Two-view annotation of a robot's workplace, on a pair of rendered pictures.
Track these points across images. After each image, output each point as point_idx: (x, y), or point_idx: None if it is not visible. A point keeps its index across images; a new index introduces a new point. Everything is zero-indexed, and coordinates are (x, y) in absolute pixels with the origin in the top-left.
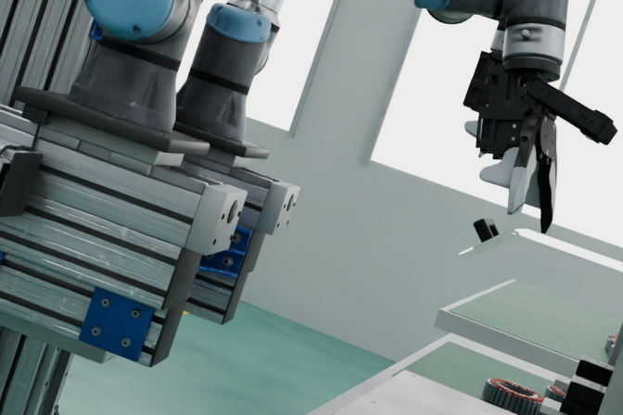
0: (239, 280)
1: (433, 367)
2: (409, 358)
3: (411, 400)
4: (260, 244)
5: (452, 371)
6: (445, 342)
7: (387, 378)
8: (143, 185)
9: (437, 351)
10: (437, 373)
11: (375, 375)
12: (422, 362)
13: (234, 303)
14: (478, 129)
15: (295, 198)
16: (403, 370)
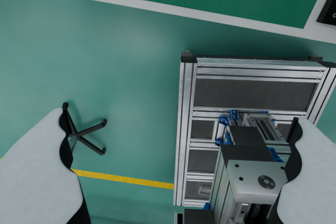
0: (259, 144)
1: None
2: (206, 18)
3: None
4: (230, 158)
5: None
6: None
7: (317, 31)
8: None
9: None
10: None
11: (319, 40)
12: (212, 6)
13: (245, 133)
14: None
15: (244, 183)
16: (328, 23)
